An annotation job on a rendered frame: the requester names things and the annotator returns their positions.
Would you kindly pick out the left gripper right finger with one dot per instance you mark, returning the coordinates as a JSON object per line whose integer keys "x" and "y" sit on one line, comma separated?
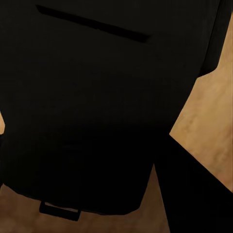
{"x": 195, "y": 200}

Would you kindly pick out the digital camera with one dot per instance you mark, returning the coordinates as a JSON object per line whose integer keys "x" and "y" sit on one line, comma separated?
{"x": 90, "y": 90}

